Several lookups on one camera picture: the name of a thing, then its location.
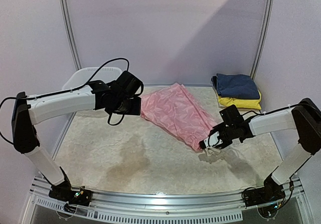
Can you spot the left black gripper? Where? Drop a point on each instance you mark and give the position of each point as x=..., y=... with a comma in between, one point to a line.
x=137, y=108

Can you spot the pink garment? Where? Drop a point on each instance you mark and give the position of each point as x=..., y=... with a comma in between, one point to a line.
x=179, y=113

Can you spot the navy blue tank top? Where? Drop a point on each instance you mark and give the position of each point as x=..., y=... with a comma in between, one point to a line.
x=238, y=86

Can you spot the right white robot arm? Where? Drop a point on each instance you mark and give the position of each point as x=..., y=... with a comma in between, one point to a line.
x=303, y=117

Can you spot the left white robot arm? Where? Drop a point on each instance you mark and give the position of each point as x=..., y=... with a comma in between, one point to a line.
x=120, y=97

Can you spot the white plastic laundry basket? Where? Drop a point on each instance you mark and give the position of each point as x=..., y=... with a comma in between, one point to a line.
x=105, y=74

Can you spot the folded yellow shirt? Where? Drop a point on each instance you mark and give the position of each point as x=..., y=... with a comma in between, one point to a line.
x=240, y=103

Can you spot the aluminium front rail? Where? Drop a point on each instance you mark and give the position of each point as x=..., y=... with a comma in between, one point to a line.
x=115, y=207

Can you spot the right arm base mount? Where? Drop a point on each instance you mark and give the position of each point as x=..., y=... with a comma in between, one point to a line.
x=271, y=191

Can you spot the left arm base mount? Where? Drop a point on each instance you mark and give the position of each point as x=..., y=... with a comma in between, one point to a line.
x=64, y=192

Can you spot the right aluminium frame post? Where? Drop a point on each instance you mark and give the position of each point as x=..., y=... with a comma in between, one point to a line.
x=262, y=37

